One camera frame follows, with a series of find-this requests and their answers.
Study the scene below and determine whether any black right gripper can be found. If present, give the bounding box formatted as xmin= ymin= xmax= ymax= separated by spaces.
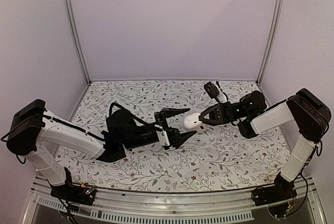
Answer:
xmin=195 ymin=101 xmax=249 ymax=126

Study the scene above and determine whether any white earbud charging case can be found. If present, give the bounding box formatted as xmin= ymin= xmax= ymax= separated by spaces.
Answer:
xmin=183 ymin=113 xmax=202 ymax=129

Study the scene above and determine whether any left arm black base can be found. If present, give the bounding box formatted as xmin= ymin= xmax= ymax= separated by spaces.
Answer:
xmin=51 ymin=168 xmax=96 ymax=206

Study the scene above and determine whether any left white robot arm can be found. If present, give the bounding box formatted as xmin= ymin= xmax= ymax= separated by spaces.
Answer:
xmin=1 ymin=99 xmax=196 ymax=200

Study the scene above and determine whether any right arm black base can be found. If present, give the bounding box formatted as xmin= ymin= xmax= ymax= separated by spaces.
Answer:
xmin=251 ymin=172 xmax=297 ymax=218

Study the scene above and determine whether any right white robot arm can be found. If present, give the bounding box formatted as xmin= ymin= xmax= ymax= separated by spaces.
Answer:
xmin=198 ymin=88 xmax=331 ymax=182

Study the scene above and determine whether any white earbud on mat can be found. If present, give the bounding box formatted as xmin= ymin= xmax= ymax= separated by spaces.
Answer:
xmin=196 ymin=125 xmax=207 ymax=134

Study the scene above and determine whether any floral patterned mat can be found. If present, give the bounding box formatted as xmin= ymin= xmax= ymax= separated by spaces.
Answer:
xmin=55 ymin=80 xmax=290 ymax=192

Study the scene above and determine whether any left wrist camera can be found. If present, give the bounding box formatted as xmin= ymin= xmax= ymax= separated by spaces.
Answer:
xmin=154 ymin=124 xmax=172 ymax=149

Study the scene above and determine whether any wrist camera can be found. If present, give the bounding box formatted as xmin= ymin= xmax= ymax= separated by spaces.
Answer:
xmin=204 ymin=81 xmax=228 ymax=103
xmin=154 ymin=124 xmax=172 ymax=149

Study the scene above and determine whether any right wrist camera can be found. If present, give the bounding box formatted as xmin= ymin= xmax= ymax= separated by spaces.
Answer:
xmin=204 ymin=81 xmax=228 ymax=103

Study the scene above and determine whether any left black sleeved cable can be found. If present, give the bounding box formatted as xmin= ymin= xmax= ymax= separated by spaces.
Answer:
xmin=109 ymin=102 xmax=147 ymax=125

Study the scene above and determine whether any right aluminium frame post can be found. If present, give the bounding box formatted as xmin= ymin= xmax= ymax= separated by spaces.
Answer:
xmin=256 ymin=0 xmax=283 ymax=86

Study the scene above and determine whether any aluminium frame post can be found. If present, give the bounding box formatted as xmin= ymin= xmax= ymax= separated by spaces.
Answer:
xmin=256 ymin=0 xmax=283 ymax=86
xmin=64 ymin=0 xmax=91 ymax=85

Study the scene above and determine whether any left aluminium frame post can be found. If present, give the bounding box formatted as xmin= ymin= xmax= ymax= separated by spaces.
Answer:
xmin=64 ymin=0 xmax=91 ymax=85

